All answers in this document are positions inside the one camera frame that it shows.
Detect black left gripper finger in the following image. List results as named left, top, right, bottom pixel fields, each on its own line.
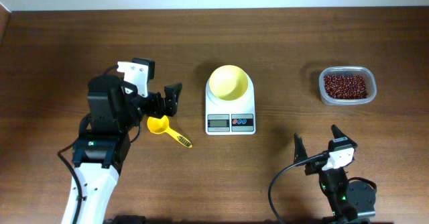
left=164, top=82, right=182, bottom=101
left=164, top=99, right=178, bottom=116

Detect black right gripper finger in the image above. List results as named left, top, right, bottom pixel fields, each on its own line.
left=294, top=133, right=308, bottom=163
left=328, top=125, right=357, bottom=152

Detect yellow plastic measuring scoop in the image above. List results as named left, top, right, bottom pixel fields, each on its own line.
left=147, top=115, right=193, bottom=148

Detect white digital kitchen scale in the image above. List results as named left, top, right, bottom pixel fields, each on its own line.
left=205, top=73, right=256, bottom=135

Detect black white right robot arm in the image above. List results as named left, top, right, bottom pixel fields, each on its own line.
left=294, top=125, right=377, bottom=223

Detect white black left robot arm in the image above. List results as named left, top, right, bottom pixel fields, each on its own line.
left=61, top=74, right=182, bottom=223

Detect yellow plastic bowl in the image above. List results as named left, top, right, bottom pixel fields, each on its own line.
left=208, top=65, right=249, bottom=101

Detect red adzuki beans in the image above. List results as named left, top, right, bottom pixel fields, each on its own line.
left=324, top=74, right=368, bottom=100

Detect clear plastic food container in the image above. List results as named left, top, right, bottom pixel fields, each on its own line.
left=318, top=66, right=377, bottom=106

